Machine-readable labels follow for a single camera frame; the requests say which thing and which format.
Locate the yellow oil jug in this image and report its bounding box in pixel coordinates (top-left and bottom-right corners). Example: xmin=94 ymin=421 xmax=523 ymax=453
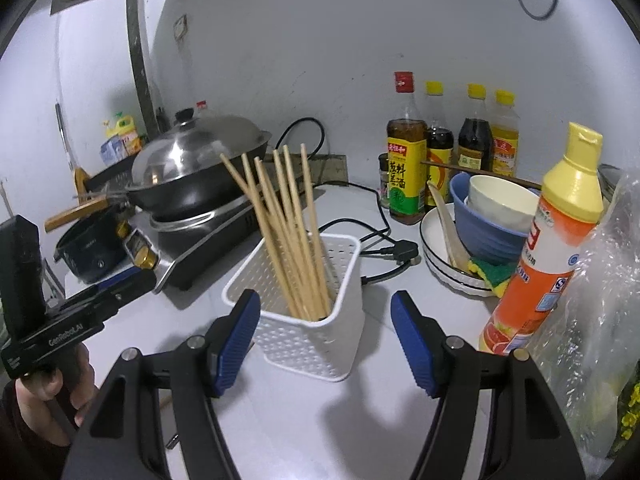
xmin=105 ymin=112 xmax=141 ymax=157

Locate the orange dish soap bottle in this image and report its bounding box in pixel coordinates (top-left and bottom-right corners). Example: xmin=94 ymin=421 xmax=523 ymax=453
xmin=477 ymin=121 xmax=607 ymax=357

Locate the dark vertical pipe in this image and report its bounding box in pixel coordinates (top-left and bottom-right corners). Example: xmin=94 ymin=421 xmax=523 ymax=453
xmin=125 ymin=0 xmax=159 ymax=137

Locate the white perforated plastic basket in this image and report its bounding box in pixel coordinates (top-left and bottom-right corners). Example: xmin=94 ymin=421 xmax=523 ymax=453
xmin=222 ymin=232 xmax=363 ymax=384

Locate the wooden spoon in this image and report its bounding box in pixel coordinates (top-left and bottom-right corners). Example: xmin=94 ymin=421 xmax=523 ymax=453
xmin=427 ymin=182 xmax=474 ymax=272

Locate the person's left forearm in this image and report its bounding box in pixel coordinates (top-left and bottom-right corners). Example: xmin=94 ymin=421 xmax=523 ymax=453
xmin=0 ymin=380 xmax=77 ymax=480

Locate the dark soy sauce bottle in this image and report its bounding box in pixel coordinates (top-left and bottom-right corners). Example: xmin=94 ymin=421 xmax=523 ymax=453
xmin=457 ymin=83 xmax=495 ymax=174
xmin=424 ymin=81 xmax=455 ymax=212

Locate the black power cable with plug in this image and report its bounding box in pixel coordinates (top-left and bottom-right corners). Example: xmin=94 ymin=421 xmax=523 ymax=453
xmin=274 ymin=117 xmax=421 ymax=287

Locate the yellow liquid bottle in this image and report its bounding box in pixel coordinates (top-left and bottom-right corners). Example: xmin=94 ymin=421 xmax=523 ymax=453
xmin=490 ymin=90 xmax=520 ymax=179

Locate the cooking wine bottle red cap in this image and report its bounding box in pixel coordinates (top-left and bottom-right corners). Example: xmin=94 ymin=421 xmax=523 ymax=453
xmin=386 ymin=71 xmax=429 ymax=226

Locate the dark brown chopstick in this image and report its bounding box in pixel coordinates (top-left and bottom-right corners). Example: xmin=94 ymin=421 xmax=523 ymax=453
xmin=420 ymin=160 xmax=544 ymax=192

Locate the steel wok lid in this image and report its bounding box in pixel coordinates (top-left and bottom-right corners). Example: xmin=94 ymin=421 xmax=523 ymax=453
xmin=131 ymin=107 xmax=267 ymax=194

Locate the brown cardboard piece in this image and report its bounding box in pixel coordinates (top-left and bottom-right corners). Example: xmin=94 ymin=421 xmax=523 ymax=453
xmin=307 ymin=154 xmax=362 ymax=187

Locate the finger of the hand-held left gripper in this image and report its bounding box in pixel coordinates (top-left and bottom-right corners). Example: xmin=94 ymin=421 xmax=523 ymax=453
xmin=95 ymin=266 xmax=157 ymax=307

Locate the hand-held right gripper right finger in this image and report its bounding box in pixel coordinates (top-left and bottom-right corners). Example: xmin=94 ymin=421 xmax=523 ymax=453
xmin=390 ymin=290 xmax=586 ymax=480

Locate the white plate black rim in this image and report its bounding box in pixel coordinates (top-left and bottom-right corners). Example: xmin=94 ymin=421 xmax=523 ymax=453
xmin=420 ymin=202 xmax=507 ymax=299

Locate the white bowl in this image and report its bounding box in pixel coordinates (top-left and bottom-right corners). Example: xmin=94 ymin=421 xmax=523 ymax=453
xmin=465 ymin=175 xmax=541 ymax=235

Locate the small spice jar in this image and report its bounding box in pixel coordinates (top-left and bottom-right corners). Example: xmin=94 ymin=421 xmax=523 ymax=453
xmin=377 ymin=154 xmax=392 ymax=210

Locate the clear plastic bag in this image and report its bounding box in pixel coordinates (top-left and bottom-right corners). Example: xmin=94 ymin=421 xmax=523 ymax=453
xmin=530 ymin=165 xmax=640 ymax=461

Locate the silver induction cooker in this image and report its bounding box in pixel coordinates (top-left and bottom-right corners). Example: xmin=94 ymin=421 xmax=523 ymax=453
xmin=122 ymin=192 xmax=262 ymax=295

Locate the bundle of light chopsticks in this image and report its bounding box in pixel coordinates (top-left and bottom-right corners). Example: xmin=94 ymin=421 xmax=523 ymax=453
xmin=220 ymin=144 xmax=334 ymax=322

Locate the person's left hand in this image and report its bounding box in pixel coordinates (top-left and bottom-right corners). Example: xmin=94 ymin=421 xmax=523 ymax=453
xmin=15 ymin=344 xmax=97 ymax=429

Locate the blue bowl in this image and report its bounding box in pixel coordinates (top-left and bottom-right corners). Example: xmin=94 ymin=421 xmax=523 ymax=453
xmin=448 ymin=172 xmax=542 ymax=266

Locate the small black electric pot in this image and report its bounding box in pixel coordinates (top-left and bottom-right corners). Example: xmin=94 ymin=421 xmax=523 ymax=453
xmin=54 ymin=205 xmax=132 ymax=285

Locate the black wok with wooden handle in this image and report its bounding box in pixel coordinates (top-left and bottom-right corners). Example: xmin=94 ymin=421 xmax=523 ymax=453
xmin=44 ymin=127 xmax=273 ymax=234

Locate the blue white carton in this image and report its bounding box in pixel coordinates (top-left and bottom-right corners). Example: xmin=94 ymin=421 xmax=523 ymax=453
xmin=100 ymin=137 xmax=129 ymax=164

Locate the yellow green sponge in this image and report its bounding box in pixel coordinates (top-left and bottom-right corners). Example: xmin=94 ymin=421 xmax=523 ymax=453
xmin=469 ymin=256 xmax=517 ymax=287

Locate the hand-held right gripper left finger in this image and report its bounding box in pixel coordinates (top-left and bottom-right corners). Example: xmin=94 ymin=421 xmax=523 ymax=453
xmin=60 ymin=289 xmax=262 ymax=480

